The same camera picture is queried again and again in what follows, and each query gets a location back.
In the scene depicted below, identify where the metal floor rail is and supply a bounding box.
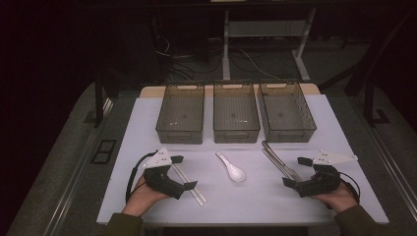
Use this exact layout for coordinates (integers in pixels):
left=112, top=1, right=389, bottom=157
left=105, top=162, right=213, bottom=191
left=350, top=97, right=417, bottom=210
left=43, top=97, right=114, bottom=236

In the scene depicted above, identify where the person's left hand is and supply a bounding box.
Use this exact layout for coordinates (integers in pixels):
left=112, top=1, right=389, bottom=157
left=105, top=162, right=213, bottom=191
left=121, top=175, right=170, bottom=218

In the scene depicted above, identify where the white table mat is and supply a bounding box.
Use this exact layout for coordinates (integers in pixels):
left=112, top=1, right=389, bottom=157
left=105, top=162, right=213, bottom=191
left=96, top=93, right=389, bottom=225

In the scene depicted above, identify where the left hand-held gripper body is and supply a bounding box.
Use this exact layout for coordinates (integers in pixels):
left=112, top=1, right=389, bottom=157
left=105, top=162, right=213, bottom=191
left=142, top=147, right=186, bottom=201

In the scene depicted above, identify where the white chopstick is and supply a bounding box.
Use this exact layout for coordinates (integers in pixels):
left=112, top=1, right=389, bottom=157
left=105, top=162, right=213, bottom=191
left=171, top=163, right=209, bottom=204
left=170, top=165, right=205, bottom=207

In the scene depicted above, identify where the white metal desk frame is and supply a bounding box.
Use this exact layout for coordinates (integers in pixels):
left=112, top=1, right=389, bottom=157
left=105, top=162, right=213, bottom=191
left=221, top=7, right=319, bottom=84

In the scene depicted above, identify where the person's right hand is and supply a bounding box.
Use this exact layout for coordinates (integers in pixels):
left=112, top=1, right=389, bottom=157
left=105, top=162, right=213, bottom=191
left=311, top=181, right=359, bottom=214

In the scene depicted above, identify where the black metal stand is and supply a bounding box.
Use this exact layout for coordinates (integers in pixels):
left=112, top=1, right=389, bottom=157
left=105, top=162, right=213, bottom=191
left=363, top=80, right=391, bottom=127

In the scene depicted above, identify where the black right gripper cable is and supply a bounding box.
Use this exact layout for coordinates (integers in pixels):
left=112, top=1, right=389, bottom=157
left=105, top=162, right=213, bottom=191
left=338, top=171, right=362, bottom=205

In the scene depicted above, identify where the bundle of black floor cables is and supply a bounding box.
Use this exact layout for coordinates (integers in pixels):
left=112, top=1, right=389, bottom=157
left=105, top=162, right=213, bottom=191
left=153, top=33, right=224, bottom=83

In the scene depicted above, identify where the black slanted stand leg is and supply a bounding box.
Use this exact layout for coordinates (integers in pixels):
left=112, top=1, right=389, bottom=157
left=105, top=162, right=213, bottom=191
left=343, top=13, right=416, bottom=97

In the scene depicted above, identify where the white floor cable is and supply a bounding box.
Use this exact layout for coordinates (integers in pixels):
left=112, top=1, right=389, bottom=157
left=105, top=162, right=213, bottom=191
left=240, top=48, right=281, bottom=81

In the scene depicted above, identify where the transparent brown plastic bin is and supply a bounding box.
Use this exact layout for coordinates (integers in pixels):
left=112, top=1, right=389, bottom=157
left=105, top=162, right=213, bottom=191
left=212, top=81, right=262, bottom=145
left=155, top=82, right=206, bottom=146
left=259, top=81, right=318, bottom=144

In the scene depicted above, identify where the metal fork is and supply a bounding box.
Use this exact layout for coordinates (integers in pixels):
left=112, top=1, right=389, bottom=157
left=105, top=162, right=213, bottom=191
left=261, top=148, right=294, bottom=181

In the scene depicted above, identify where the white ceramic spoon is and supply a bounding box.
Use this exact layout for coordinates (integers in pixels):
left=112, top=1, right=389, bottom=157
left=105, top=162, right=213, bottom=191
left=214, top=151, right=246, bottom=183

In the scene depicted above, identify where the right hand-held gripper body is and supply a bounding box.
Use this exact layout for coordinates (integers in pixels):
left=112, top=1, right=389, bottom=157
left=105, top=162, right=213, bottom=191
left=294, top=149, right=359, bottom=199

